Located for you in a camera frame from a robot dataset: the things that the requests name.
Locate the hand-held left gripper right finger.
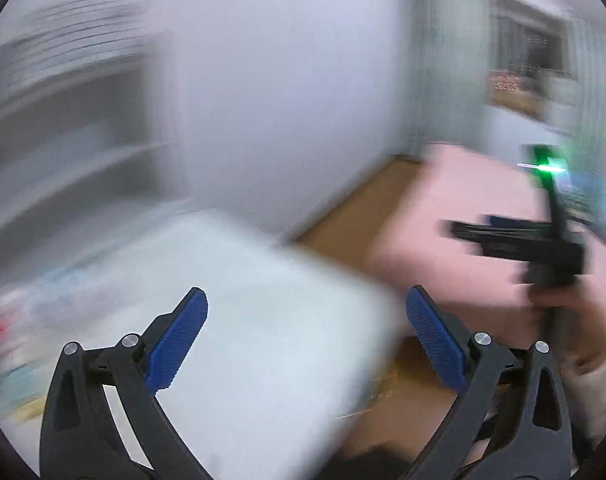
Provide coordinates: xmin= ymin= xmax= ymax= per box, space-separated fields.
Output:
xmin=405 ymin=285 xmax=574 ymax=480

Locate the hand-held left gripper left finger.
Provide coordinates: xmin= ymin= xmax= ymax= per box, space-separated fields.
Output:
xmin=39 ymin=287 xmax=214 ymax=480

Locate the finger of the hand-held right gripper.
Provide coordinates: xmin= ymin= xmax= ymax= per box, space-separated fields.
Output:
xmin=485 ymin=214 xmax=554 ymax=230
xmin=450 ymin=221 xmax=554 ymax=257

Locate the person's right forearm cream sleeve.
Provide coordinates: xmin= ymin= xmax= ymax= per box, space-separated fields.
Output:
xmin=558 ymin=345 xmax=606 ymax=453

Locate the person's right hand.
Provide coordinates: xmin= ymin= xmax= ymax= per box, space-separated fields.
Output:
xmin=528 ymin=279 xmax=606 ymax=372

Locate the pink blanket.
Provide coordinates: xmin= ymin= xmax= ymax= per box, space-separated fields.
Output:
xmin=367 ymin=141 xmax=606 ymax=341

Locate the light blue cloth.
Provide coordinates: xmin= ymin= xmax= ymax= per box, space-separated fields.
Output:
xmin=565 ymin=170 xmax=606 ymax=248

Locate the pile of colourful packets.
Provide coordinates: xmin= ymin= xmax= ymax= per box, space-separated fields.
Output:
xmin=0 ymin=260 xmax=89 ymax=413

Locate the dark window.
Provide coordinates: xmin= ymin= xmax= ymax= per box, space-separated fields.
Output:
xmin=487 ymin=0 xmax=576 ymax=118

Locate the grey shelf unit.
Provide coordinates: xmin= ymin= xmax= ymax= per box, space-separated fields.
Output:
xmin=0 ymin=0 xmax=179 ymax=243

